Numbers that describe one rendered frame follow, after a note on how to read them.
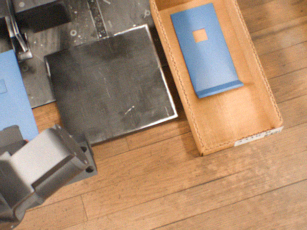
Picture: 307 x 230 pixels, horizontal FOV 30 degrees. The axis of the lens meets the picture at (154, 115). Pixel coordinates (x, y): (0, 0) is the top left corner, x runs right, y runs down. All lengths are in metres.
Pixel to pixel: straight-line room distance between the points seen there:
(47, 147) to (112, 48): 0.36
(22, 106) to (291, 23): 0.44
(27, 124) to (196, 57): 0.28
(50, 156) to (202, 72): 0.39
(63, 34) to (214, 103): 0.27
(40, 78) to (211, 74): 0.27
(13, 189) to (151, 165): 0.33
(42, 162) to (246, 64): 0.44
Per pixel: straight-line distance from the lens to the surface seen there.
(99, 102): 0.89
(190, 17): 0.94
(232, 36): 0.93
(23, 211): 0.62
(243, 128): 0.89
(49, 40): 0.96
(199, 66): 0.91
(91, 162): 0.66
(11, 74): 0.85
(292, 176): 0.89
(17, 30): 0.88
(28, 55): 0.86
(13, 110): 0.84
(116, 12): 0.96
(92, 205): 0.88
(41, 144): 0.59
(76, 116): 0.89
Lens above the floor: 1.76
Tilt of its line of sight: 75 degrees down
